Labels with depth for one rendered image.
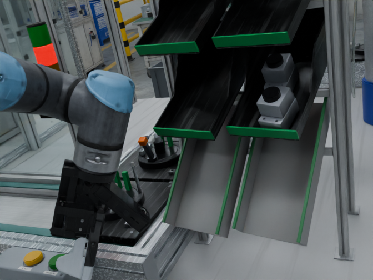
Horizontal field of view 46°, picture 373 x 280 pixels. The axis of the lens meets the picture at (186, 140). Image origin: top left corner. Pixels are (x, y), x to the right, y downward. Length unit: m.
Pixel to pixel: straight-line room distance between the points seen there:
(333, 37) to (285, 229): 0.35
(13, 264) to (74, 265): 0.32
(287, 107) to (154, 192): 0.49
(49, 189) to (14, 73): 0.81
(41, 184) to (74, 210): 0.69
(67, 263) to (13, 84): 0.31
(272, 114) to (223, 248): 0.43
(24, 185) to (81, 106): 0.80
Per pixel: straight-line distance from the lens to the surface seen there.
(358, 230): 1.09
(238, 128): 0.77
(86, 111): 0.67
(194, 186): 0.93
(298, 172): 0.86
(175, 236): 1.03
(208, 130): 0.81
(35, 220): 1.29
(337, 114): 0.85
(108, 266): 0.97
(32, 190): 1.42
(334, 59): 0.82
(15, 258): 1.07
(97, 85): 0.66
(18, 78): 0.60
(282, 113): 0.73
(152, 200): 1.08
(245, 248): 1.05
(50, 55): 1.18
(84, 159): 0.69
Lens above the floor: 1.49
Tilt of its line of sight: 22 degrees down
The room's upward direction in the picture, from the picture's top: 11 degrees counter-clockwise
